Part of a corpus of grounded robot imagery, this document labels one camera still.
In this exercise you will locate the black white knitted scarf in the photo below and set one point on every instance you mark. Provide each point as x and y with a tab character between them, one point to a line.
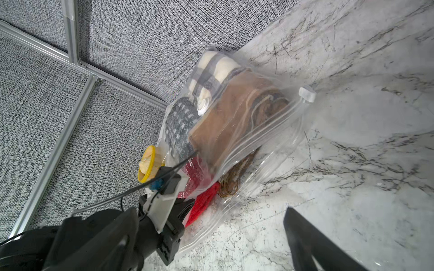
180	120

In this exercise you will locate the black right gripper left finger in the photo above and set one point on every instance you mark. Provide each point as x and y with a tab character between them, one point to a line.
102	242

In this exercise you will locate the cream grey plaid scarf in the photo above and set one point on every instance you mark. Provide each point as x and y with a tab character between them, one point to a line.
211	75

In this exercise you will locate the white bag zipper slider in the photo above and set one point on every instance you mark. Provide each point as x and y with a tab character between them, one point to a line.
307	93

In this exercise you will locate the white vacuum bag valve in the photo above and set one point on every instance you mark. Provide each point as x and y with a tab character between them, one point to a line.
202	106

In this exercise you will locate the brown fringed scarf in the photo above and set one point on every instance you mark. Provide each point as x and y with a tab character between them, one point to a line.
230	135

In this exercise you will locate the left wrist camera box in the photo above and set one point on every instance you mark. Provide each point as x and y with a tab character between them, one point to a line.
159	204

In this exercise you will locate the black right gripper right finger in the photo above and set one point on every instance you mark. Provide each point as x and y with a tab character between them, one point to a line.
309	246

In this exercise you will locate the red knitted scarf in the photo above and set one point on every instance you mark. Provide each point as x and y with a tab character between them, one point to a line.
201	187

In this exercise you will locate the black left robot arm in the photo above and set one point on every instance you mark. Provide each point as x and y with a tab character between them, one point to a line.
28	250

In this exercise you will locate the clear plastic vacuum bag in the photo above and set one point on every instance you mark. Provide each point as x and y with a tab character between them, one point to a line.
285	137

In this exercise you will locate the yellow-rimmed bamboo steamer basket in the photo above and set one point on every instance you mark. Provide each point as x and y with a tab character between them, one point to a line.
150	163

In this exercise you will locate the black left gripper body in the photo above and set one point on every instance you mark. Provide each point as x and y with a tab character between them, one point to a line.
166	243

